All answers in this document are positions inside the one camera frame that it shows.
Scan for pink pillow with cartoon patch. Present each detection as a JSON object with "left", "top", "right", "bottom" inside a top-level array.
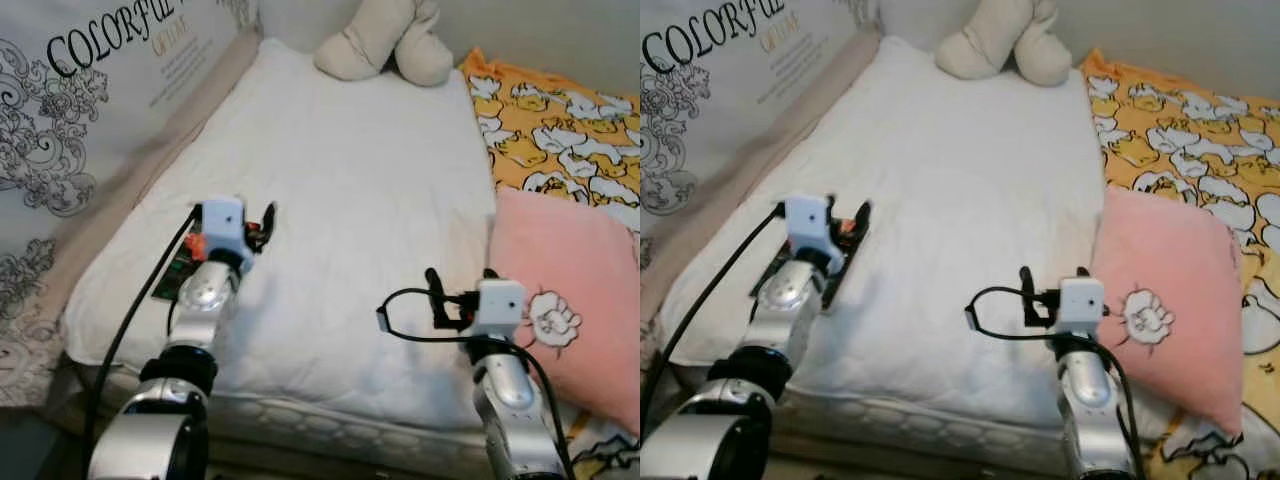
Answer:
[
  {"left": 486, "top": 186, "right": 641, "bottom": 437},
  {"left": 1088, "top": 183, "right": 1246, "bottom": 438}
]

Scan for white quilted mattress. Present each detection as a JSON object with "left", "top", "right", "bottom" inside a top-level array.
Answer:
[
  {"left": 655, "top": 36, "right": 1241, "bottom": 480},
  {"left": 62, "top": 36, "right": 621, "bottom": 480}
]

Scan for orange egg cartoon blanket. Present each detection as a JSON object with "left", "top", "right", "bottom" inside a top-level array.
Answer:
[
  {"left": 1080, "top": 47, "right": 1280, "bottom": 480},
  {"left": 457, "top": 46, "right": 641, "bottom": 480}
]

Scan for grey printed scroll pattern fabric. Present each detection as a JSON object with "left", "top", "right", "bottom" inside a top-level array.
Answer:
[
  {"left": 0, "top": 0, "right": 263, "bottom": 411},
  {"left": 640, "top": 0, "right": 881, "bottom": 331}
]

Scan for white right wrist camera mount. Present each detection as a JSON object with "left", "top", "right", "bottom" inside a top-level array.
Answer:
[
  {"left": 470, "top": 280, "right": 528, "bottom": 341},
  {"left": 1055, "top": 277, "right": 1108, "bottom": 336}
]

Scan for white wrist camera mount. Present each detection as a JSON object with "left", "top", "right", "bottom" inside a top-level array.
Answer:
[
  {"left": 785, "top": 195, "right": 839, "bottom": 263},
  {"left": 470, "top": 280, "right": 528, "bottom": 341},
  {"left": 196, "top": 196, "right": 251, "bottom": 263},
  {"left": 1055, "top": 277, "right": 1108, "bottom": 336}
]

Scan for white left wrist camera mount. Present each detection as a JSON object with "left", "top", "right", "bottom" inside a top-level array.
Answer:
[
  {"left": 196, "top": 196, "right": 251, "bottom": 263},
  {"left": 785, "top": 195, "right": 839, "bottom": 263}
]

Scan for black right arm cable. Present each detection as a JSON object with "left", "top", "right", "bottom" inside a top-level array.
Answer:
[
  {"left": 964, "top": 285, "right": 1148, "bottom": 480},
  {"left": 376, "top": 287, "right": 578, "bottom": 480}
]

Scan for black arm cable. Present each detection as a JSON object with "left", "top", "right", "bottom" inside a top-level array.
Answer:
[
  {"left": 82, "top": 205, "right": 201, "bottom": 476},
  {"left": 964, "top": 285, "right": 1148, "bottom": 480},
  {"left": 640, "top": 203, "right": 787, "bottom": 421},
  {"left": 376, "top": 287, "right": 578, "bottom": 480}
]

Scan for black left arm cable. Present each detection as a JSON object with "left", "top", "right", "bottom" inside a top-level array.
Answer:
[
  {"left": 82, "top": 205, "right": 201, "bottom": 476},
  {"left": 640, "top": 203, "right": 787, "bottom": 421}
]

